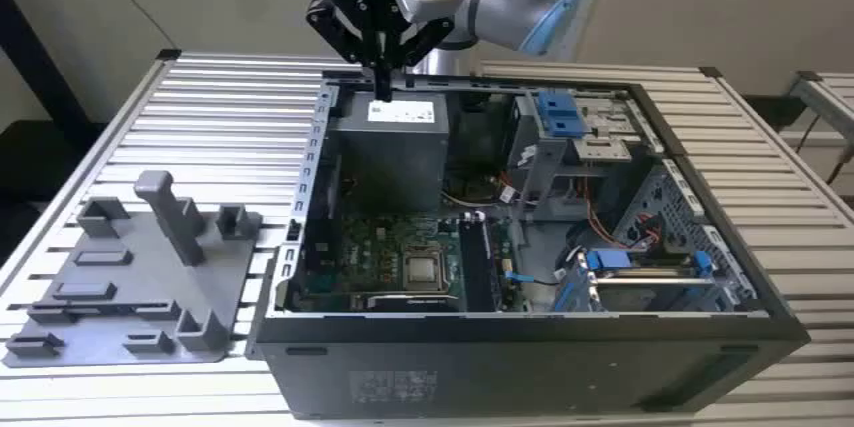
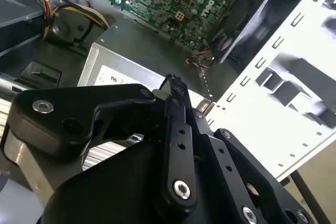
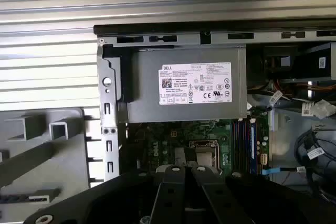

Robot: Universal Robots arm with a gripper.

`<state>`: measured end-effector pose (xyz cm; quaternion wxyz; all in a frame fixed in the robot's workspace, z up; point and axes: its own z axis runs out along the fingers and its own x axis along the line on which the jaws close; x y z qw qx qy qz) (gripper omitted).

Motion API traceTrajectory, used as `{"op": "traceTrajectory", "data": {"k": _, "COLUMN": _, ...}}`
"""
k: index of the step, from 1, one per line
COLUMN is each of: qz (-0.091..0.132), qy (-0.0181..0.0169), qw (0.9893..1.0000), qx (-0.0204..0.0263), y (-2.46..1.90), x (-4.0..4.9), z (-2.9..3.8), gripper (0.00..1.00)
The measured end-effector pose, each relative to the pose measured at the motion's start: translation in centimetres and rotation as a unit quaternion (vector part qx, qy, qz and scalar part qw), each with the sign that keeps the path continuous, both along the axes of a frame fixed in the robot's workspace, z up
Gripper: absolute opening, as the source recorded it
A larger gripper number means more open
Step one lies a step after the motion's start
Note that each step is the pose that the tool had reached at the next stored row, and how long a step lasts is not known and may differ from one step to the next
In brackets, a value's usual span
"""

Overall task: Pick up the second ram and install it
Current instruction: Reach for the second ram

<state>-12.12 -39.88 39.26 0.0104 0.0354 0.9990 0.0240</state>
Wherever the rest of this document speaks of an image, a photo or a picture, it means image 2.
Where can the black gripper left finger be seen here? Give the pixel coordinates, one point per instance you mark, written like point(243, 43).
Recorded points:
point(78, 98)

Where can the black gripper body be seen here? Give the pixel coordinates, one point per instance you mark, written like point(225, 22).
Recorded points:
point(118, 195)

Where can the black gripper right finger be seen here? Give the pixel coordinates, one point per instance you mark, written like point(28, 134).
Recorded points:
point(235, 184)

